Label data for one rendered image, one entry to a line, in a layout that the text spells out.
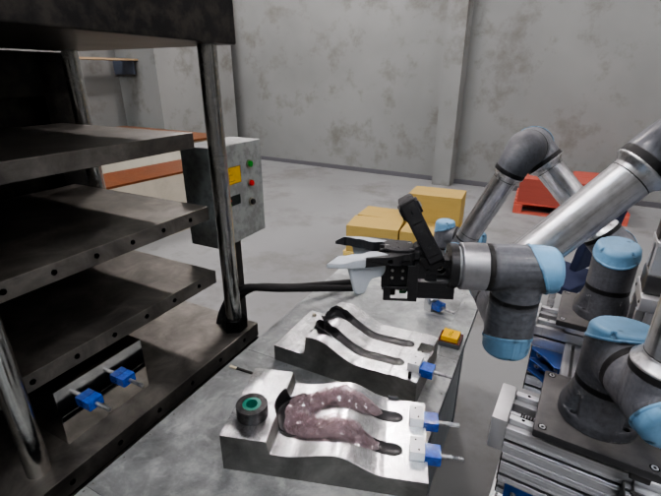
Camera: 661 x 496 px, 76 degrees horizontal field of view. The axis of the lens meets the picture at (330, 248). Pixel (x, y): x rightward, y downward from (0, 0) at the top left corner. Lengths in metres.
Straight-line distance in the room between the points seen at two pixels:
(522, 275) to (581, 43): 6.68
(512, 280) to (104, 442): 1.14
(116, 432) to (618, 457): 1.22
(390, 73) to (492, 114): 1.87
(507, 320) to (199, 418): 0.94
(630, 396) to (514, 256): 0.33
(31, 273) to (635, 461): 1.34
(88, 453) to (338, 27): 7.83
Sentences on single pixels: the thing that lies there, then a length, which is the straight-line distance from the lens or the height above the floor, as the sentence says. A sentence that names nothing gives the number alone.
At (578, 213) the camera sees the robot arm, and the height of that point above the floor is 1.50.
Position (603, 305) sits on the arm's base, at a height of 1.10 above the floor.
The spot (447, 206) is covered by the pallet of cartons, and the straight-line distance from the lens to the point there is 4.13.
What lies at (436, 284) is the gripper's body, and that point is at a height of 1.41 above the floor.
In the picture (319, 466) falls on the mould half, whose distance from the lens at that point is 1.12.
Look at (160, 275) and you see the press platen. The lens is 1.66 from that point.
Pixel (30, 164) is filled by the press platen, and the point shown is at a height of 1.52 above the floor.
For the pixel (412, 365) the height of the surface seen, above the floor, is 0.91.
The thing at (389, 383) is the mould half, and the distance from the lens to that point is 1.34.
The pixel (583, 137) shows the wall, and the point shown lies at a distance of 7.31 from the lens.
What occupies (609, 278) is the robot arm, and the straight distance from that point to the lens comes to 1.44.
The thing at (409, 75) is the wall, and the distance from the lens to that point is 7.81.
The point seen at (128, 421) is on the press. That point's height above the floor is 0.79.
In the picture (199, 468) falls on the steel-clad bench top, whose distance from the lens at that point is 1.24.
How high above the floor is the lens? 1.71
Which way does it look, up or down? 22 degrees down
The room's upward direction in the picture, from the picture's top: straight up
